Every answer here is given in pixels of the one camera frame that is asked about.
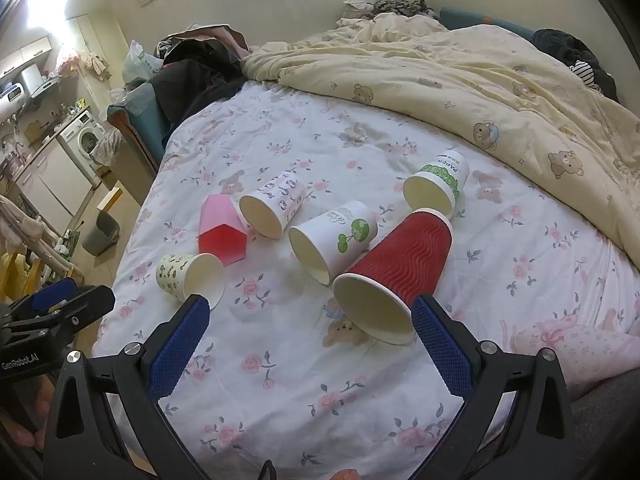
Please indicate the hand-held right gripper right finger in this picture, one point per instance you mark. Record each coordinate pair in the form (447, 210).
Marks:
(442, 347)

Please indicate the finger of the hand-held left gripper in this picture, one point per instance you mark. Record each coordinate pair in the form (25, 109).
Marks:
(50, 296)
(87, 305)

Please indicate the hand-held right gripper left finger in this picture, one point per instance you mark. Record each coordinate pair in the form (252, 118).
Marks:
(180, 347)

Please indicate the red ribbed paper cup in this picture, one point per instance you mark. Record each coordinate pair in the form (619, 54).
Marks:
(400, 255)

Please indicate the small cream patterned paper cup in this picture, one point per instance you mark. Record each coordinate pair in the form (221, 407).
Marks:
(175, 272)

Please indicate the pink plastic cup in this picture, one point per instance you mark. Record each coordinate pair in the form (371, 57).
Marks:
(220, 230)

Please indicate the white cup with green tree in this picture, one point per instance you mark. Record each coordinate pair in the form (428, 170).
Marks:
(340, 230)

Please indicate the white cup with green label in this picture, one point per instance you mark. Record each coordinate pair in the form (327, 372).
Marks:
(442, 175)

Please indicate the white cup with pink print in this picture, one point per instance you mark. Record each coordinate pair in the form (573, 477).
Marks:
(280, 195)

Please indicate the person's left hand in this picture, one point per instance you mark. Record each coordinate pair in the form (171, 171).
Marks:
(25, 432)

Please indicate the grey trash bin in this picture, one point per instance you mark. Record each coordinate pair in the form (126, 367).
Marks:
(100, 235)

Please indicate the beige garment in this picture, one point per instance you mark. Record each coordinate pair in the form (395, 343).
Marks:
(22, 227)

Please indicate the cardboard box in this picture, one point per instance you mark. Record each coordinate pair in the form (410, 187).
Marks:
(109, 200)

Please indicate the white base cabinet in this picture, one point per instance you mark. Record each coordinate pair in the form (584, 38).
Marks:
(50, 185)

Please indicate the floral white bed sheet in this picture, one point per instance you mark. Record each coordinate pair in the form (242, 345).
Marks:
(300, 385)

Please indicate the white washing machine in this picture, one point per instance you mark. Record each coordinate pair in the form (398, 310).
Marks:
(82, 140)

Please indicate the white water heater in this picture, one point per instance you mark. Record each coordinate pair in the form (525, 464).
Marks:
(27, 80)

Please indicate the hanging pink beige clothes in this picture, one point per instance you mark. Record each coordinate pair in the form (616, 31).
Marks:
(87, 62)

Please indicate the white plastic bag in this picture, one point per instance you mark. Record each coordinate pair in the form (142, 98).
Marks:
(136, 62)

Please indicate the dark clothes pile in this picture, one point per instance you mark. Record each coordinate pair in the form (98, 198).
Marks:
(200, 70)

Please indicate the yellow bear print quilt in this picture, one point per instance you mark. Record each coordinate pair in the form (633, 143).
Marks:
(450, 85)

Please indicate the striped cloth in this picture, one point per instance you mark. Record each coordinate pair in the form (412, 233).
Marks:
(584, 74)

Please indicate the dark fuzzy blanket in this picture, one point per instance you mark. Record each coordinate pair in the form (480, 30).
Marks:
(565, 50)

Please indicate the teal pillow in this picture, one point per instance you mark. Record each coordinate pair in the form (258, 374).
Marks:
(475, 19)

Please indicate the patterned clothes heap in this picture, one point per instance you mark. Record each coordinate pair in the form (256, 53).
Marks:
(395, 7)

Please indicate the blue bed frame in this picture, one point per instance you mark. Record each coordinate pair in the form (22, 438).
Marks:
(145, 120)

